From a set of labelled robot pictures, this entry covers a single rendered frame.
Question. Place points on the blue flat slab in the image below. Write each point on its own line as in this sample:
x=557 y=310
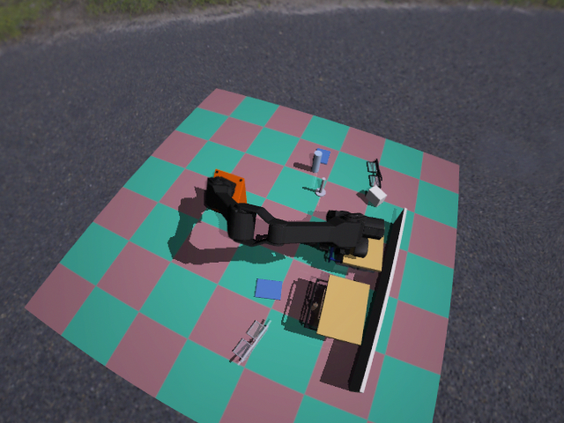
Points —
x=268 y=289
x=325 y=156

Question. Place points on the grey cylinder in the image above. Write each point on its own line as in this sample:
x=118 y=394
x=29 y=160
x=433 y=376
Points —
x=316 y=162

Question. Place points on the light grey flat panel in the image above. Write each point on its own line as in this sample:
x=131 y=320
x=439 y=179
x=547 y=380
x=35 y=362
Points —
x=359 y=378

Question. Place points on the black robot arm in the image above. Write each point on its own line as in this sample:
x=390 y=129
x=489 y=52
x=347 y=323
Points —
x=342 y=228

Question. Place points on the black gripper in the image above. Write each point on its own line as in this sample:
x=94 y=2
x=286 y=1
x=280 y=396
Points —
x=361 y=250

